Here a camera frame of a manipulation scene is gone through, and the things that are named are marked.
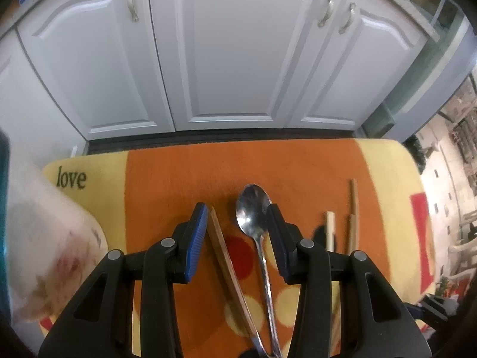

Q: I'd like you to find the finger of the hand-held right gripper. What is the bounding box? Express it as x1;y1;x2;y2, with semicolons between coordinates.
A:
406;294;460;323

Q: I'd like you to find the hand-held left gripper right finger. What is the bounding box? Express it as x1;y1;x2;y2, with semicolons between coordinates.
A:
265;203;433;358

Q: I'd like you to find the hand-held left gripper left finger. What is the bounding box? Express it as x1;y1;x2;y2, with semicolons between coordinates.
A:
39;202;208;358

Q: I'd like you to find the metal spoon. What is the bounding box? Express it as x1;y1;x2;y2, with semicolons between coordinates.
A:
236;183;284;358

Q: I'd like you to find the long brown wooden chopstick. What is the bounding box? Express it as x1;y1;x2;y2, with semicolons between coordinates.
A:
348;179;359;254

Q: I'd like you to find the white floral cup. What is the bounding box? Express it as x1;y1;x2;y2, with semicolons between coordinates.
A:
0;130;109;323

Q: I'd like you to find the orange yellow printed blanket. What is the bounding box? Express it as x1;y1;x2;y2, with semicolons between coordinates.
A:
40;138;436;358

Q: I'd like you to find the white plastic chair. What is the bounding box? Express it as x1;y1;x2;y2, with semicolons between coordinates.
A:
449;209;477;280

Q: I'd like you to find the black trash bag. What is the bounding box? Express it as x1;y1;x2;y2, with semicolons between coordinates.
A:
404;136;427;174

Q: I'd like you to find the glass door cabinet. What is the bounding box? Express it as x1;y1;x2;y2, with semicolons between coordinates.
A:
358;0;477;142

